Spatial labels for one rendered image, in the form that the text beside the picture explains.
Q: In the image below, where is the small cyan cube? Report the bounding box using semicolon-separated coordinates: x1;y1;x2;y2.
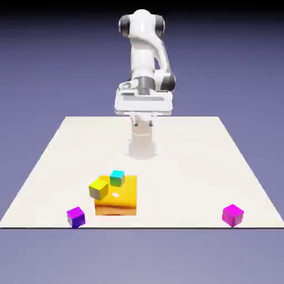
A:
109;170;125;187

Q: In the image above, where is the small magenta cube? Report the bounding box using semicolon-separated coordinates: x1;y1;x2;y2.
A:
221;204;245;228

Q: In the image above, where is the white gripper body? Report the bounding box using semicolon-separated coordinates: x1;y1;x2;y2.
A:
114;88;174;116

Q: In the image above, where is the large orange box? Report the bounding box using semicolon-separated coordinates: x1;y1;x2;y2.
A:
94;175;138;216

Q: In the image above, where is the small yellow cube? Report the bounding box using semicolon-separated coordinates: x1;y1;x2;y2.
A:
88;179;110;201

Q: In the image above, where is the small purple cube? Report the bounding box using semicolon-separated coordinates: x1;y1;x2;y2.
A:
66;206;87;229

